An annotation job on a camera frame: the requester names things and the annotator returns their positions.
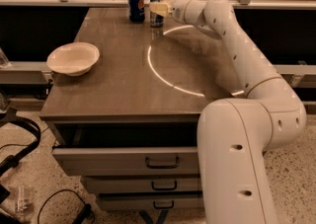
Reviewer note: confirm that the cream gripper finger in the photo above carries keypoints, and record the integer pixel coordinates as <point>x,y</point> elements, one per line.
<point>160,8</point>

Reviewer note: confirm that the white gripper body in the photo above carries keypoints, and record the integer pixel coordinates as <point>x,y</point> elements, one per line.
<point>178,10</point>

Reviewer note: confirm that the redbull can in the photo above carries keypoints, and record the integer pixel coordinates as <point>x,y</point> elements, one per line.
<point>156,20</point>

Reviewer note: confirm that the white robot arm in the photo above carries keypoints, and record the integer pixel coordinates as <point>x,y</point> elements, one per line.
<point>233,134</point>

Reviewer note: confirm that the blue pepsi can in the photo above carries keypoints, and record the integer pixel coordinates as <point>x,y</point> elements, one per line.
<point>136,11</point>

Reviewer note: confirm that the white bowl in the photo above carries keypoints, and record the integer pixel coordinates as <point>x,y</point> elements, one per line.
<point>73,59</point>

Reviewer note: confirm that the grey drawer cabinet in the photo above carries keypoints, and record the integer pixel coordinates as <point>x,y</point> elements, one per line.
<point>146,77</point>

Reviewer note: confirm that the top drawer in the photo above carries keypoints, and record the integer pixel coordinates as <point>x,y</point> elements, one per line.
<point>129,152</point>

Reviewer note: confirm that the drawer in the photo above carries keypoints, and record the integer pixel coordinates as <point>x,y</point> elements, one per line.
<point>129,152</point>
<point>154,200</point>
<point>141,184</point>

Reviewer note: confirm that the middle drawer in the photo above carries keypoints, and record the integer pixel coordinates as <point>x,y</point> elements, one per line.
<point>141,184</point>

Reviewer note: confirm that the bottom drawer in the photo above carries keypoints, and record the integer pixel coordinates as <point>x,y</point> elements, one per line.
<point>154,200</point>

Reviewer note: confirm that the clear plastic bottle on floor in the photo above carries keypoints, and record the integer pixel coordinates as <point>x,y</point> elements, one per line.
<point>22,203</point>

